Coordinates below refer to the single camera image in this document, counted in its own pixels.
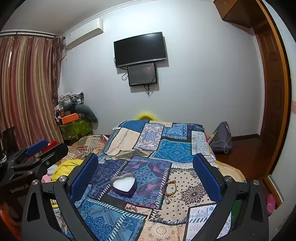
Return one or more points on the patchwork printed blanket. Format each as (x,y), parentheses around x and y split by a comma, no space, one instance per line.
(152,150)

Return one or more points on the wooden door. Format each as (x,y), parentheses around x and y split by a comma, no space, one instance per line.
(268,81)

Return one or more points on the beige blanket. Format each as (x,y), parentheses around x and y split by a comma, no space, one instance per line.
(231,169)

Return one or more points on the curtain rod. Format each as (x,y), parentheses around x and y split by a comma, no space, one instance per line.
(27,34)

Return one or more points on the purple heart-shaped box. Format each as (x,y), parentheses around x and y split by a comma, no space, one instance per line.
(120,192)

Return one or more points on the yellow round object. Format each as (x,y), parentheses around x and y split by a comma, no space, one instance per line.
(145,115)

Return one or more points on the green patterned cloth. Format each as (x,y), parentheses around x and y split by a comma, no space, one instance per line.
(75,129)

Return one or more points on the small black wall monitor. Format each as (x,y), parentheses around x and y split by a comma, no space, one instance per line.
(141,74)

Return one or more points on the red box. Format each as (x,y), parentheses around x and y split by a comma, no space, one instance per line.
(52,144)

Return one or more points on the dark grey bag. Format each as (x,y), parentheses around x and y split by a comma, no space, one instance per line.
(223,136)

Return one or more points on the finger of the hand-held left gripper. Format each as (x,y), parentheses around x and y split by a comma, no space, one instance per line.
(52,155)
(37,146)

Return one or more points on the light printed sheet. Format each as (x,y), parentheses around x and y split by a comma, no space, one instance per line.
(58,217)

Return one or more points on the striped pink curtain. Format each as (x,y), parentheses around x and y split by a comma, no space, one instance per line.
(27,88)

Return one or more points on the wooden door frame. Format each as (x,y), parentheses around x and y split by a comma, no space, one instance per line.
(285,92)

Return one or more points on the yellow cloth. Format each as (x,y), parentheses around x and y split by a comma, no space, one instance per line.
(64,168)

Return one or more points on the person's left forearm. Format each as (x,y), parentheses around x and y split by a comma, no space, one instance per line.
(9,222)

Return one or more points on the white air conditioner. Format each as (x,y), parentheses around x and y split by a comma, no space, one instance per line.
(84,32)

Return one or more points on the orange box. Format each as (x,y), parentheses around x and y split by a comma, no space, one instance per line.
(70,118)

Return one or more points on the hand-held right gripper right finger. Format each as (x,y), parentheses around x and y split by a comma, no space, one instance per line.
(207,178)

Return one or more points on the large black wall television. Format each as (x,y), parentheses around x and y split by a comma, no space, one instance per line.
(140,49)

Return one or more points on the pile of papers and clothes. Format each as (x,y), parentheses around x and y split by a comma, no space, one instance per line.
(69,99)

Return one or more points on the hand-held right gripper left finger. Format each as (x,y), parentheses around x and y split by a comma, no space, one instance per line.
(84,178)

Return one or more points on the pink slippers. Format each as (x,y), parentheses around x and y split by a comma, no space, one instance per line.
(271,204)

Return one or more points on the brown striped blanket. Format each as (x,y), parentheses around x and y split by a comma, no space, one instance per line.
(85,143)

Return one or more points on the wooden overhead cabinet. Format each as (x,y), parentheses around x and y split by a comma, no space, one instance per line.
(233,10)

